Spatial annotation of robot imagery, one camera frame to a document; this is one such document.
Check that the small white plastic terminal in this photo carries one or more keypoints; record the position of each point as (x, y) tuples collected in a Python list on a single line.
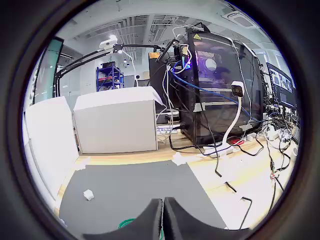
[(88, 195)]

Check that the round green lid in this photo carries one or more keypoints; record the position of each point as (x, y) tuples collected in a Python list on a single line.
[(122, 223)]

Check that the dark grey mat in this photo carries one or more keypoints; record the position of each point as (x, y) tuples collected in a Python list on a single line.
[(130, 185)]

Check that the white tape piece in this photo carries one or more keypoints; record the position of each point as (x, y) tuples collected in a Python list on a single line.
[(83, 163), (178, 158)]

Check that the white power strip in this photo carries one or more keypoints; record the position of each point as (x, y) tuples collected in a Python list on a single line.
[(220, 150)]

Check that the white box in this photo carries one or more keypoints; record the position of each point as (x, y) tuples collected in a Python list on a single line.
[(115, 125)]

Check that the black computer case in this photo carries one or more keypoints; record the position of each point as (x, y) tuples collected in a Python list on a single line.
[(212, 117)]

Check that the white partition board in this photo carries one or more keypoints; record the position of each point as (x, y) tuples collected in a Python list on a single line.
[(50, 140)]

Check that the black tower case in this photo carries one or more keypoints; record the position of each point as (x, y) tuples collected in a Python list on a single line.
[(156, 82)]

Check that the blue shelf rack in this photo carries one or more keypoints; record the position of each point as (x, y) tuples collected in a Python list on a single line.
[(97, 80)]

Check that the black computer monitor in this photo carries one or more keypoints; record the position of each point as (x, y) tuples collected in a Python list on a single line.
[(281, 95)]

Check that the white gooseneck camera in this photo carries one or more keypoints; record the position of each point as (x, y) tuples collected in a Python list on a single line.
[(237, 88)]

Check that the white boom-mounted camera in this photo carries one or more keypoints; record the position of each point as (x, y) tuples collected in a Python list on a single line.
[(107, 43)]

